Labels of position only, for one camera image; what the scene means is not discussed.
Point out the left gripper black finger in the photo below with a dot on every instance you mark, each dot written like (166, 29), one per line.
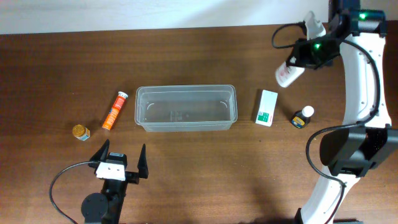
(142, 166)
(100, 155)

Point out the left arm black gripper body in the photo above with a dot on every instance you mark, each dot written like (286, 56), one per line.
(132, 177)

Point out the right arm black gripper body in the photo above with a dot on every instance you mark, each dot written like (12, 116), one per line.
(298, 58)

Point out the white clear-cap bottle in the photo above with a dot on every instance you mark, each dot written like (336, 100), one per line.
(286, 75)

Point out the dark white-cap bottle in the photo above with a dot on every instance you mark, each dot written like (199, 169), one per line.
(302, 117)

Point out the white green medicine box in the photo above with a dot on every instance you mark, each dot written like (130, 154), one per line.
(265, 113)

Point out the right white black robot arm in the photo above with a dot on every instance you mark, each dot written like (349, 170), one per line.
(366, 137)

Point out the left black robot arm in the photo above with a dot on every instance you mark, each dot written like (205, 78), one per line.
(101, 207)

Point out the clear plastic container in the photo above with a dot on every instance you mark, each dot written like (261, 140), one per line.
(184, 108)

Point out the small gold-lid jar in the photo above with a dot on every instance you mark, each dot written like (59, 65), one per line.
(81, 132)

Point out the orange tablet tube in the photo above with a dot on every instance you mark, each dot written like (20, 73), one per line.
(114, 111)

